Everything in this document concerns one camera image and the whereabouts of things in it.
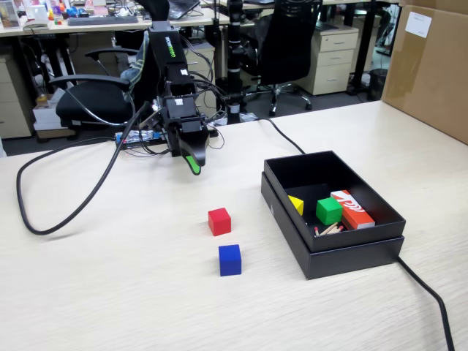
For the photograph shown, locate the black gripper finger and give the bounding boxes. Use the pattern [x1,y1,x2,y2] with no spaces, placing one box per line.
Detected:
[177,127,211,167]
[179,146,203,177]

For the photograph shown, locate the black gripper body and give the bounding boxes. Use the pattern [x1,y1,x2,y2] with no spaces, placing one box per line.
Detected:
[164,116,205,137]

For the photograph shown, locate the red cube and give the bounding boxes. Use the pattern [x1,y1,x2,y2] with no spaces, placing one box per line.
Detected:
[208,207,232,237]

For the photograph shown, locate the blue cube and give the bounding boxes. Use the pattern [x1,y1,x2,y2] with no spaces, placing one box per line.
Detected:
[218,244,243,277]

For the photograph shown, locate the green cube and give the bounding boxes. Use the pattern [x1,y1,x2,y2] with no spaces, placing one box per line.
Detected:
[315,197,344,226]

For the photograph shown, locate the blue control board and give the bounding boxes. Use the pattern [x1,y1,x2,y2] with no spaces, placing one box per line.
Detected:
[115,129,164,147]

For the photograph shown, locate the beige drawer cabinet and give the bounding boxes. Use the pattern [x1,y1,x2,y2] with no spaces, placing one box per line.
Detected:
[298,27,360,97]
[0,54,37,140]
[178,42,216,110]

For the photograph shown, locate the green striped garment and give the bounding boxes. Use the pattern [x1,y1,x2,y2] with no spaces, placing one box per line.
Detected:
[120,31,151,105]

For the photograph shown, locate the black pole with white bands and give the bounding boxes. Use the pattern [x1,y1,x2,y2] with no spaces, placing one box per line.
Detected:
[225,0,245,124]

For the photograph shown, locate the black office chair with armrests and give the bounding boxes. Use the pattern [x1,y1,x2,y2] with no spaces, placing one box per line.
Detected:
[49,0,171,129]

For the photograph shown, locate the yellow wedge block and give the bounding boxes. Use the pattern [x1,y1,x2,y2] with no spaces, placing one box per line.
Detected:
[287,195,305,216]

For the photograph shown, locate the black cardboard box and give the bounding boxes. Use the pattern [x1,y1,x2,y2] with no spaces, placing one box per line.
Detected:
[263,149,407,253]

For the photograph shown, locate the black laptop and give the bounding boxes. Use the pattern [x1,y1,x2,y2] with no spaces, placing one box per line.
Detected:
[166,0,203,20]

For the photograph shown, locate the beige office desk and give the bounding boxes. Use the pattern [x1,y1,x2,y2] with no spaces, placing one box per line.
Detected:
[0,7,232,96]
[219,0,403,97]

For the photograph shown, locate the black mesh office chair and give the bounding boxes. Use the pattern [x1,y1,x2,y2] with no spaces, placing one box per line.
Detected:
[241,0,323,117]

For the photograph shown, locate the black keyboard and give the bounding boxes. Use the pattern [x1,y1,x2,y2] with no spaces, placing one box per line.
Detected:
[67,15,140,26]

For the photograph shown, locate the white box stack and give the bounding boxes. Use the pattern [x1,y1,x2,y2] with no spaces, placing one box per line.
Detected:
[32,93,76,140]

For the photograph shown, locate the orange white matchbox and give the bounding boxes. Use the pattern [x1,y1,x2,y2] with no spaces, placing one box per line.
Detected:
[331,189,377,230]

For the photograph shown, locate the black open box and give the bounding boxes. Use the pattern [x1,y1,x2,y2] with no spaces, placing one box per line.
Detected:
[260,171,406,281]

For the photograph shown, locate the small white box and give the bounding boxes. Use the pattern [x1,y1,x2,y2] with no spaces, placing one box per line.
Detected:
[27,5,48,22]

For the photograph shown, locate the black trash bin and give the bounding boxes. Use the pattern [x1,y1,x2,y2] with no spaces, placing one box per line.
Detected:
[367,68,388,102]

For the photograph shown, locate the framed picture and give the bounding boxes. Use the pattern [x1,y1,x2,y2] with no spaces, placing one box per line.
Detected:
[0,0,21,29]

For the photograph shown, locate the large brown cardboard box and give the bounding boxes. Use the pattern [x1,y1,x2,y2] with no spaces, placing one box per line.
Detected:
[380,0,468,146]

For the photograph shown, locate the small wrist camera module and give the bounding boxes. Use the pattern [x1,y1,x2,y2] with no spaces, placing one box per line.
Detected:
[144,108,165,133]

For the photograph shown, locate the thin black wire bundle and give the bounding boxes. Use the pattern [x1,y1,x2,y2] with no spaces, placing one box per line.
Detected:
[175,34,230,156]

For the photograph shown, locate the thick black camera cable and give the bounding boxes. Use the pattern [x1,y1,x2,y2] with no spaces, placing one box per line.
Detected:
[15,102,153,235]

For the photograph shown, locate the black power cable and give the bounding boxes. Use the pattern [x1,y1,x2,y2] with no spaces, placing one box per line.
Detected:
[252,116,456,351]

